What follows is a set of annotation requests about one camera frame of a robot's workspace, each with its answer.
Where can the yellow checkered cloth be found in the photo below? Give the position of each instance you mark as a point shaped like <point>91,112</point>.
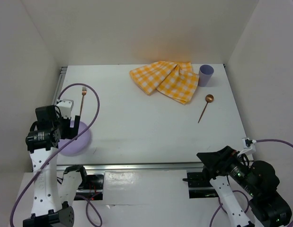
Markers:
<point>175,80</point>

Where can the aluminium front rail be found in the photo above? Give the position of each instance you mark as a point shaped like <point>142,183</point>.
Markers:
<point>133,167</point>

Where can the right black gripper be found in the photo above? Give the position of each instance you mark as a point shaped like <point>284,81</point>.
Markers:
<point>210,159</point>

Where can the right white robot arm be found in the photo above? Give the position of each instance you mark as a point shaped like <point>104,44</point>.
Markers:
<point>258,180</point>

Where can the lilac plate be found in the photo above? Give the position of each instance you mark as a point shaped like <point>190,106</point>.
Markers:
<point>78,146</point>

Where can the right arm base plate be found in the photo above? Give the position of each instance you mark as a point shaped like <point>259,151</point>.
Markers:
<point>198,186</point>

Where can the aluminium left rail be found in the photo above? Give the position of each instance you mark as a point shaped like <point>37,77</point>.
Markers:
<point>59,85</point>

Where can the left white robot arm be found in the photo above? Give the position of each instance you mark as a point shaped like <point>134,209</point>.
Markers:
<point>52,204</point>

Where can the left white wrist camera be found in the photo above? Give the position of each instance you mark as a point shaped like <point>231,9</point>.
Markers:
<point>65,107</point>

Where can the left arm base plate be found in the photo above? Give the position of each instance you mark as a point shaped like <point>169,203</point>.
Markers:
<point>93,188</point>

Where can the lilac cup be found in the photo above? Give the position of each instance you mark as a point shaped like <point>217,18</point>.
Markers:
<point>205,73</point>

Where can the aluminium rail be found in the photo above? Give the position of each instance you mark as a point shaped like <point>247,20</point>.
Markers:
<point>59,85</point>
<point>133,167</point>

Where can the copper fork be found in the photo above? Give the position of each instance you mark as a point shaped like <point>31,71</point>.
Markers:
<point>83,93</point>

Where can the copper spoon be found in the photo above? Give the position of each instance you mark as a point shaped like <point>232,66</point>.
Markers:
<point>209,98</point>

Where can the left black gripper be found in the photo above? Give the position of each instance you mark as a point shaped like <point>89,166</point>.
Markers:
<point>70,133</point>

